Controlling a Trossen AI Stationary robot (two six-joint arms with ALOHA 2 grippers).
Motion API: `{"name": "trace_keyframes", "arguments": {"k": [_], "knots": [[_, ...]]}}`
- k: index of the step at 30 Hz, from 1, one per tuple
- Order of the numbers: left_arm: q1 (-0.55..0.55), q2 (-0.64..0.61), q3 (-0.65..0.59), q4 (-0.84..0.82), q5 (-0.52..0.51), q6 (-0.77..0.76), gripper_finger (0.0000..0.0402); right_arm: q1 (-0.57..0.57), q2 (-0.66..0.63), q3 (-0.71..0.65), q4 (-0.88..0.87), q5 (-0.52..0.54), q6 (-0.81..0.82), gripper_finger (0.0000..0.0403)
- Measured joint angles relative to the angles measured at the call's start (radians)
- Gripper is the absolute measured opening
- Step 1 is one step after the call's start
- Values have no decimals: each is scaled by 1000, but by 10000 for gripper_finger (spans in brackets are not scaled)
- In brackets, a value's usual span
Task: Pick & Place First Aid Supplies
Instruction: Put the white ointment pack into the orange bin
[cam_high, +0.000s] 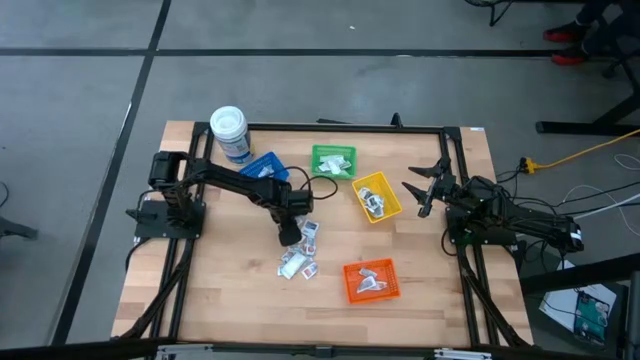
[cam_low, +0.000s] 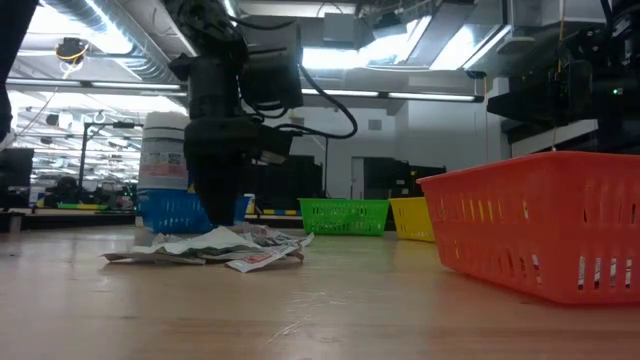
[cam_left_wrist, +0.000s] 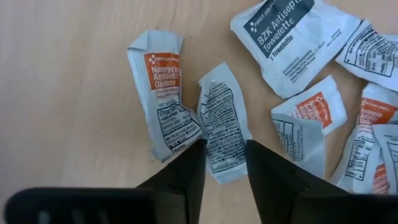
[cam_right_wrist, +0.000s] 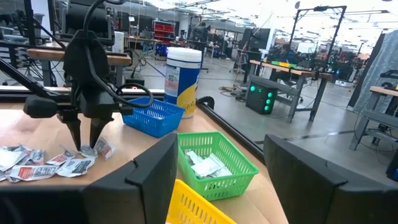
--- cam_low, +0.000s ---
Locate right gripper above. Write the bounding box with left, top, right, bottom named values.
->
left=487, top=19, right=640, bottom=151

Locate long ceiling light bar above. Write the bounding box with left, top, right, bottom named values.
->
left=4, top=77, right=485, bottom=104

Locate yellow black striped bar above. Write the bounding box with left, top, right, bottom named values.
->
left=244, top=208, right=301, bottom=217

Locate flat grey white packet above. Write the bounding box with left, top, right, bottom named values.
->
left=102, top=251, right=206, bottom=266

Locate blue plastic basket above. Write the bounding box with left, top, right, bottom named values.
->
left=135, top=189, right=252, bottom=235

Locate crumpled grey print packet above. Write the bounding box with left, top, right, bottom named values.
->
left=239, top=223, right=316, bottom=249

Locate green yellow strip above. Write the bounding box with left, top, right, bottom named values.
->
left=52, top=202, right=109, bottom=211

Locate white door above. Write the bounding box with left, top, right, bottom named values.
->
left=349, top=156, right=366, bottom=200

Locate orange plastic basket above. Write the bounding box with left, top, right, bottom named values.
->
left=418, top=150, right=640, bottom=306

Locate large silver ventilation duct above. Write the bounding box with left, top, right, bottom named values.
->
left=42, top=0, right=186, bottom=81

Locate white ceiling unit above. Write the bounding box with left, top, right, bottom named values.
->
left=497, top=0, right=609, bottom=56

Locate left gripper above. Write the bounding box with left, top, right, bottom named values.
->
left=182, top=115, right=295, bottom=226

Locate black monitor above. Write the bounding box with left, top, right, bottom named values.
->
left=0, top=148, right=35, bottom=209

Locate large plain white packet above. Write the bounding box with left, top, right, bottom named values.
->
left=132, top=225, right=261, bottom=257

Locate grey ceiling unit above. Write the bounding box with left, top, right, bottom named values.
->
left=322, top=12, right=357, bottom=44

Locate yellow plastic basket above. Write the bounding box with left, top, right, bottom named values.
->
left=388, top=196, right=436, bottom=244

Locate white wipes canister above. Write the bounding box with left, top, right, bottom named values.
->
left=138, top=110, right=194, bottom=194

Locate black cabinet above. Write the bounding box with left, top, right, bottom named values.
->
left=249, top=154, right=325, bottom=211

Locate black yellow ceiling reel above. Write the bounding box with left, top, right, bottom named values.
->
left=55, top=37, right=90, bottom=64

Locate green plastic basket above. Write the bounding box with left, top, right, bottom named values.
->
left=298, top=197, right=390, bottom=237

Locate orange label white packet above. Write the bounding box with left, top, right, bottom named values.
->
left=224, top=242, right=305, bottom=274

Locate black metal frame stand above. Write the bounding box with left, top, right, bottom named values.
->
left=293, top=130, right=330, bottom=199
left=79, top=121, right=144, bottom=201

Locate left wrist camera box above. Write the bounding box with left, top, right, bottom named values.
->
left=238, top=20, right=305, bottom=110

